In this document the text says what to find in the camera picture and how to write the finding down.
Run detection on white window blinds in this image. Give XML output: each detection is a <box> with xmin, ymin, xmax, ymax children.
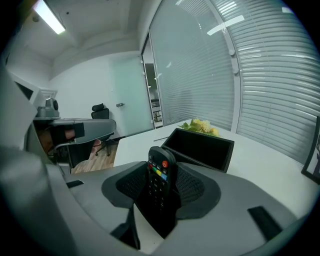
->
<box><xmin>148</xmin><ymin>0</ymin><xmax>320</xmax><ymax>166</ymax></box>

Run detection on grey camera module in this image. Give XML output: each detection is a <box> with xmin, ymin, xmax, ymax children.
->
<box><xmin>34</xmin><ymin>97</ymin><xmax>61</xmax><ymax>119</ymax></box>

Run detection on black office chair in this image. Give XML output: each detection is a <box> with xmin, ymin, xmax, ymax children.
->
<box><xmin>90</xmin><ymin>102</ymin><xmax>119</xmax><ymax>157</ymax></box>

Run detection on ceiling light strip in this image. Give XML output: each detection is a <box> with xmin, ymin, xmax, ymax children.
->
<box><xmin>32</xmin><ymin>0</ymin><xmax>67</xmax><ymax>36</ymax></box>

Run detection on black box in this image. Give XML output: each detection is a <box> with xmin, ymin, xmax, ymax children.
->
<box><xmin>160</xmin><ymin>127</ymin><xmax>236</xmax><ymax>174</ymax></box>

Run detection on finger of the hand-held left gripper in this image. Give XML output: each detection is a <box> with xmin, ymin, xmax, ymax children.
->
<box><xmin>49</xmin><ymin>118</ymin><xmax>118</xmax><ymax>146</ymax></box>

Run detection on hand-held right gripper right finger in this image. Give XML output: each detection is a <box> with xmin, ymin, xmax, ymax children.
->
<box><xmin>149</xmin><ymin>161</ymin><xmax>305</xmax><ymax>256</ymax></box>

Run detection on yellow flowers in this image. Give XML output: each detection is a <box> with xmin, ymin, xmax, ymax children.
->
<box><xmin>152</xmin><ymin>118</ymin><xmax>221</xmax><ymax>142</ymax></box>

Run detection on frosted glass door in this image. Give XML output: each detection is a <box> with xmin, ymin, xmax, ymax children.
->
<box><xmin>109</xmin><ymin>55</ymin><xmax>155</xmax><ymax>139</ymax></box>

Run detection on black remote control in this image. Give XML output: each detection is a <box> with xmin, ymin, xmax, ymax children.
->
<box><xmin>147</xmin><ymin>145</ymin><xmax>179</xmax><ymax>213</ymax></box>

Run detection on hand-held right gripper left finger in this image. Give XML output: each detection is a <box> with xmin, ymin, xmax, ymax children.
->
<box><xmin>47</xmin><ymin>160</ymin><xmax>151</xmax><ymax>251</ymax></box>

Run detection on black framed picture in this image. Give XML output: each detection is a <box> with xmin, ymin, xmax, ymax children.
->
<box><xmin>300</xmin><ymin>129</ymin><xmax>320</xmax><ymax>186</ymax></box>

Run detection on white desk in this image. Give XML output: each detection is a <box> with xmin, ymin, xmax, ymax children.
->
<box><xmin>113</xmin><ymin>119</ymin><xmax>320</xmax><ymax>227</ymax></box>

